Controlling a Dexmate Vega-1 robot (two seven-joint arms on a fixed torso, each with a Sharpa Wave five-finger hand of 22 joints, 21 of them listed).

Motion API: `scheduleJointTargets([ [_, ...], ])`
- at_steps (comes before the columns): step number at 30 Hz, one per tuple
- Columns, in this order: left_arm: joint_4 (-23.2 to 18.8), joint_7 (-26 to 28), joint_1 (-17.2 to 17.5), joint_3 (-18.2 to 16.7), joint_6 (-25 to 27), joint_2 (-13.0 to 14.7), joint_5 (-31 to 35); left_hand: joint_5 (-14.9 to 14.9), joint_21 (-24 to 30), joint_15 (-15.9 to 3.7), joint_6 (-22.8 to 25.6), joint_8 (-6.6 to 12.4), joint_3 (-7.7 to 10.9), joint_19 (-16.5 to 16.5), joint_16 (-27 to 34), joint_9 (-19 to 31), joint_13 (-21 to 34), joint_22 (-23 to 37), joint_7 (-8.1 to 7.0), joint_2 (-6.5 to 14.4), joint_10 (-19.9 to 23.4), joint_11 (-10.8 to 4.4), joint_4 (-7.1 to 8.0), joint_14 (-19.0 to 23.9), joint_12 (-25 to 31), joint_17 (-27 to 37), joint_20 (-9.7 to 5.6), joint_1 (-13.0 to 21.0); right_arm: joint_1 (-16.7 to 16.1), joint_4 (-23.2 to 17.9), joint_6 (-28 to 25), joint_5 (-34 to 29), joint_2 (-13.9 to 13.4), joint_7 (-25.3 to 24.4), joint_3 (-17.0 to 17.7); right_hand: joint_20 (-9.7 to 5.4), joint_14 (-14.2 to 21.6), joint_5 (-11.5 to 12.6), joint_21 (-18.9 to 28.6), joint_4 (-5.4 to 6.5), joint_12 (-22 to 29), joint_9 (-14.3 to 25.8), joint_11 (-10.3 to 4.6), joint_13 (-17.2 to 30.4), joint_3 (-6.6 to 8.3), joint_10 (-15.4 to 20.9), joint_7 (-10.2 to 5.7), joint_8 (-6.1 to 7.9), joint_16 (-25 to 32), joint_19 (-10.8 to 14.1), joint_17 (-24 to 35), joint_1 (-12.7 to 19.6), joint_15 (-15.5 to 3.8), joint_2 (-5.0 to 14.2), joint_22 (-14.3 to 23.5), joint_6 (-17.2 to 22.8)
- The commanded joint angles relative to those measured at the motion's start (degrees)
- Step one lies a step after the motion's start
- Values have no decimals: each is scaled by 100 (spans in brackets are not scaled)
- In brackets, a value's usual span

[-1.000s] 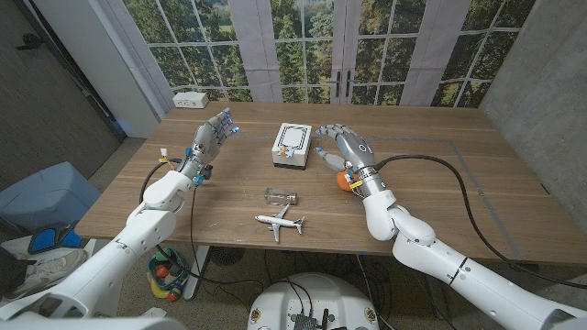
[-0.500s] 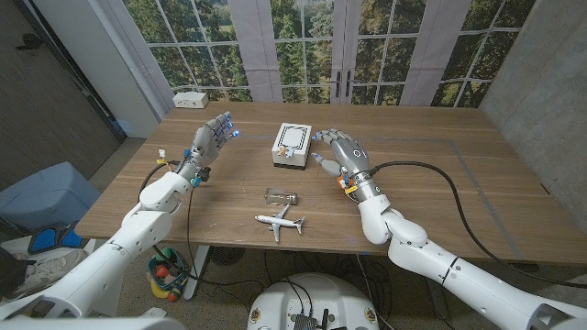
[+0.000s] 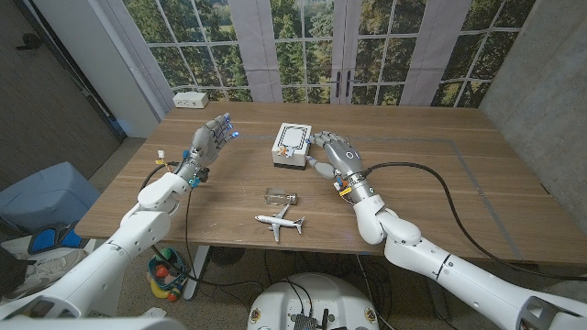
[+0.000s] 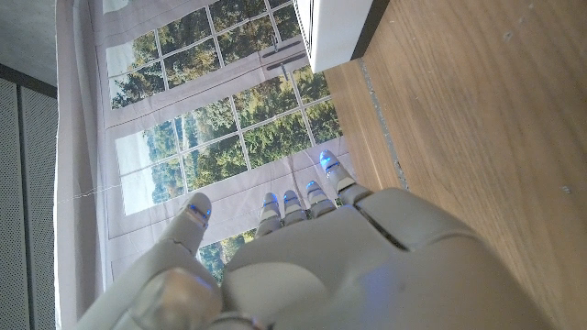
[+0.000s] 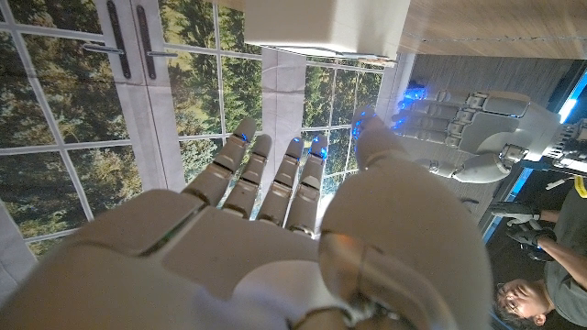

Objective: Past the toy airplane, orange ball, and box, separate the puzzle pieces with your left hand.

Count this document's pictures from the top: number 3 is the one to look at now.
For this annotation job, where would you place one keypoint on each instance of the basket of colourful toys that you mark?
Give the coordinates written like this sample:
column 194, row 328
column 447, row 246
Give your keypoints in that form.
column 167, row 275

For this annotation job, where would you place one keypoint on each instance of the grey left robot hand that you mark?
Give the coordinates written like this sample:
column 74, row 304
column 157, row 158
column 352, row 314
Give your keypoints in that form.
column 204, row 144

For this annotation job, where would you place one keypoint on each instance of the round black floor fan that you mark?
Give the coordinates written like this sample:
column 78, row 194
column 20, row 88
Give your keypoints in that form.
column 227, row 256

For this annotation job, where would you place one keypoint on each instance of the white table leg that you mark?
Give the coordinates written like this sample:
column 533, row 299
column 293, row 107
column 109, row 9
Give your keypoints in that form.
column 197, row 275

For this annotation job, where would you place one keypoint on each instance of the white box with black print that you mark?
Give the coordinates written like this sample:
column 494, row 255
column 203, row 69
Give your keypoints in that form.
column 293, row 135

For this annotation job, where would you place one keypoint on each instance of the clear glass bottle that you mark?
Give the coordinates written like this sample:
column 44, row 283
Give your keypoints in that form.
column 280, row 196

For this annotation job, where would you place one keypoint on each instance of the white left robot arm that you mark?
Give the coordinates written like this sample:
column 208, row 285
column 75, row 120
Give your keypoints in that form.
column 147, row 220

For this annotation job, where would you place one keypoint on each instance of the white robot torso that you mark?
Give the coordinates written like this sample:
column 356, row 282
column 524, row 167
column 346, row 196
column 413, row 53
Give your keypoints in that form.
column 316, row 293

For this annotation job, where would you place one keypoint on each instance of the grey sneaker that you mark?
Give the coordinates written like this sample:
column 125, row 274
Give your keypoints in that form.
column 50, row 270

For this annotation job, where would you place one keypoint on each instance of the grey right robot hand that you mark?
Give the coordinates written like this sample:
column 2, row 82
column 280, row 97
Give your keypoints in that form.
column 346, row 158

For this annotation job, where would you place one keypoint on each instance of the blue-grey storage bin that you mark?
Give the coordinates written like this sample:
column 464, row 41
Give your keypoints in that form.
column 46, row 197

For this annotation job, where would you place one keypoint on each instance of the white toy airplane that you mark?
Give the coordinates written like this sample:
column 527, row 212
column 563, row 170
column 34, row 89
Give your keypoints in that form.
column 280, row 222

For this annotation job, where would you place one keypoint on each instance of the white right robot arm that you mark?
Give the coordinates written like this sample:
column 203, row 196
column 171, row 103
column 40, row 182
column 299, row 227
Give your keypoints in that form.
column 413, row 256

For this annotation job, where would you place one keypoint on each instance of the printed window backdrop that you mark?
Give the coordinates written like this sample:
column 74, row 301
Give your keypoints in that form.
column 293, row 64

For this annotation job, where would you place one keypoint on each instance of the white power strip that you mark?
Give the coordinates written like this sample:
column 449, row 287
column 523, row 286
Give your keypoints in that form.
column 190, row 99

